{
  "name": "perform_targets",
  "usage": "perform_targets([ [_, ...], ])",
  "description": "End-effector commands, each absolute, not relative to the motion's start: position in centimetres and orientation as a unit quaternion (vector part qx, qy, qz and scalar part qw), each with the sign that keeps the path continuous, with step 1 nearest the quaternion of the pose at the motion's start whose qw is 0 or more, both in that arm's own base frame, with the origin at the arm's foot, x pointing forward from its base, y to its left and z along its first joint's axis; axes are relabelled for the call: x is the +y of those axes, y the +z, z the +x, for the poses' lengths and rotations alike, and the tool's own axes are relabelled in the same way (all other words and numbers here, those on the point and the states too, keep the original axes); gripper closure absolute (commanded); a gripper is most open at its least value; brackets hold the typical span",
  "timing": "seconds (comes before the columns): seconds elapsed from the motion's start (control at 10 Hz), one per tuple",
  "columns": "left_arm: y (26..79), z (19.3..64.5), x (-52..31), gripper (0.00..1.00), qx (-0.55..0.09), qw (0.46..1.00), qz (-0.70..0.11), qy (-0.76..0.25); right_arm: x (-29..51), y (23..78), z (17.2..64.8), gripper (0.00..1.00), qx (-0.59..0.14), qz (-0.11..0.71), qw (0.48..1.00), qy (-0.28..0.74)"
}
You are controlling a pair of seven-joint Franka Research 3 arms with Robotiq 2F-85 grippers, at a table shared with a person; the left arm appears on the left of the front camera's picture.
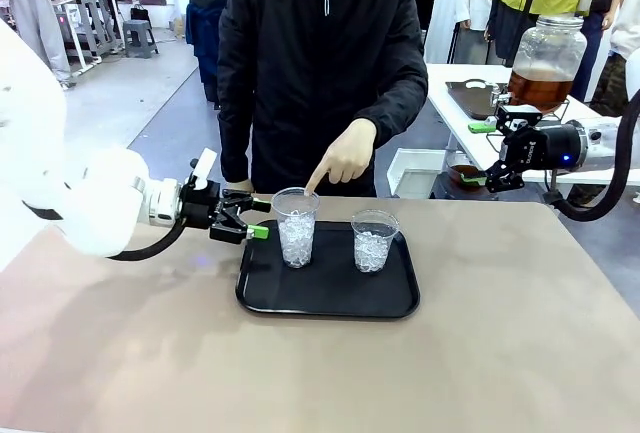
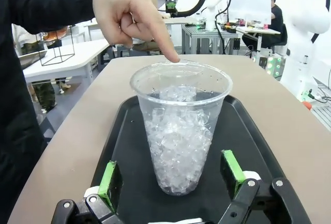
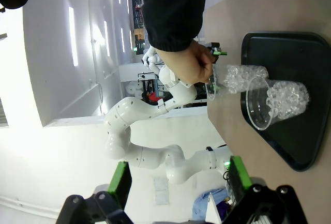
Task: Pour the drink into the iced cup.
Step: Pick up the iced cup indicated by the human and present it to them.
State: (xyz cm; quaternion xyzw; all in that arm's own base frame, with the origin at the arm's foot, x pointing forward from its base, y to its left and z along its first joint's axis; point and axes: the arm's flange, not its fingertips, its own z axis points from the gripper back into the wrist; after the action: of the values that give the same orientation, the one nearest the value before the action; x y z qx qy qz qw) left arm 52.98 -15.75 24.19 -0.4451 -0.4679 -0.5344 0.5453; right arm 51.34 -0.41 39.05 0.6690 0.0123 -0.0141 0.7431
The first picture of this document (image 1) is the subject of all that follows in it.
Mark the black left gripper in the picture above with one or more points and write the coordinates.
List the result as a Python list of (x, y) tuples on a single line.
[(200, 205)]

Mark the person in grey trousers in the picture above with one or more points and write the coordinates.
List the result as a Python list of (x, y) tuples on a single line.
[(35, 28)]

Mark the dark brown tray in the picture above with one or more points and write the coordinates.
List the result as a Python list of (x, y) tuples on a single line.
[(470, 100)]

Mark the white plastic bin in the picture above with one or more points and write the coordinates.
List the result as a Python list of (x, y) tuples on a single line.
[(415, 173)]

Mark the person in camouflage trousers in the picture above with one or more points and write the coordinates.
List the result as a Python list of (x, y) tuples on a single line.
[(630, 18)]

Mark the person in black jacket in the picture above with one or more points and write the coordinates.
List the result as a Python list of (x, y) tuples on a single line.
[(310, 53)]

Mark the dark brown bowl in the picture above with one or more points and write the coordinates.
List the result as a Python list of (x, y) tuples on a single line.
[(465, 169)]

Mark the person's right hand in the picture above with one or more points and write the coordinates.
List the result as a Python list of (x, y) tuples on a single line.
[(241, 186)]

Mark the grey plastic stool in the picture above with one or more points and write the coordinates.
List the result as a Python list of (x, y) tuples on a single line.
[(140, 35)]

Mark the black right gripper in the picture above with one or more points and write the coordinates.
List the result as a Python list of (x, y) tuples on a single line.
[(550, 148)]

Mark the glass drink dispenser jar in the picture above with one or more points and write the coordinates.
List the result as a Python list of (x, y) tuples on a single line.
[(547, 63)]

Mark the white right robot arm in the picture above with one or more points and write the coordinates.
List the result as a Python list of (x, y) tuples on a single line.
[(602, 148)]

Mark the mannequin with navy skirt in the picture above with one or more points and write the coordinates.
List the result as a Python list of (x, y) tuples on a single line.
[(205, 28)]

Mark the short clear iced cup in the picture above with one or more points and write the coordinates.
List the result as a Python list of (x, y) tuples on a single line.
[(372, 253)]

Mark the white side table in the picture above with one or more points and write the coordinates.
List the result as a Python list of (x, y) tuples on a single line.
[(452, 73)]

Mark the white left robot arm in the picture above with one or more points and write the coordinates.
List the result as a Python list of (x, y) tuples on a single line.
[(100, 203)]

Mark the white frame desk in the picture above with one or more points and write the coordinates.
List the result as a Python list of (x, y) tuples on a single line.
[(92, 28)]

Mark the person's left hand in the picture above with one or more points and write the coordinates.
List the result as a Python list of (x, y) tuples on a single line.
[(345, 153)]

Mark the black plastic tray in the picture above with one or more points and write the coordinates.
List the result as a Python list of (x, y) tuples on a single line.
[(325, 293)]

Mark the black bag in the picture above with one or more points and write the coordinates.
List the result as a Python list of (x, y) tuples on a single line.
[(140, 14)]

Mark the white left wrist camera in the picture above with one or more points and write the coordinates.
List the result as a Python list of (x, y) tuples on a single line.
[(205, 165)]

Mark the tall clear iced cup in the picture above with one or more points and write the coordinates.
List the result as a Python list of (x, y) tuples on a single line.
[(297, 238)]

